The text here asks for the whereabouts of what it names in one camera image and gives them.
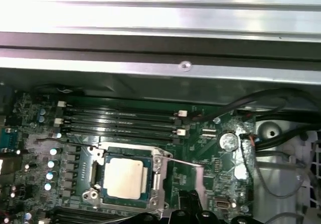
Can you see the metal socket cover frame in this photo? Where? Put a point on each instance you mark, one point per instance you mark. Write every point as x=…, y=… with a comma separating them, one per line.
x=201, y=181

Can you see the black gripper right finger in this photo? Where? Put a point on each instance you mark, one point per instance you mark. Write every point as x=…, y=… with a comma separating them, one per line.
x=203, y=217

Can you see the black grey PC case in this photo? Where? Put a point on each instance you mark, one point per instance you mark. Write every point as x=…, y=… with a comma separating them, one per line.
x=150, y=65

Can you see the small silver board connector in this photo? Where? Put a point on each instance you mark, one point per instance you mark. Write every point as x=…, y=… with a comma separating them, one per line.
x=209, y=129
x=209, y=135

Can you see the silver round capacitor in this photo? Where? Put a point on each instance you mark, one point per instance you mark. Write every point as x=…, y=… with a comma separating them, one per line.
x=50, y=176
x=53, y=151
x=43, y=111
x=47, y=186
x=42, y=119
x=51, y=164

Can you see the green motherboard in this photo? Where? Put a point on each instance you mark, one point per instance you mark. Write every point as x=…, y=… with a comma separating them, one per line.
x=225, y=173

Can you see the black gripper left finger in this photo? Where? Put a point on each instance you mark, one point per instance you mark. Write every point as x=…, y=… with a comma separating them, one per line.
x=184, y=204

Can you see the silver coin battery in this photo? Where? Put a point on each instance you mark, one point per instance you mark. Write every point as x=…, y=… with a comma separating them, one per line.
x=228, y=141

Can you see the black RAM slot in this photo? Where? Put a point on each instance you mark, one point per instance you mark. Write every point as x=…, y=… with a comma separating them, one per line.
x=120, y=130
x=120, y=120
x=75, y=220
x=120, y=139
x=75, y=211
x=120, y=110

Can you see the silver square CPU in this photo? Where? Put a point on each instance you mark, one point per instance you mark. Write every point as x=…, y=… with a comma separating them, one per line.
x=125, y=176

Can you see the blue rear port connector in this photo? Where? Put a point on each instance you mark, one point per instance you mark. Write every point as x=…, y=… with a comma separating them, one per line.
x=8, y=139

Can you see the silver internal USB port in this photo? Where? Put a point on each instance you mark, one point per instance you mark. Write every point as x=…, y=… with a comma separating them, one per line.
x=222, y=205

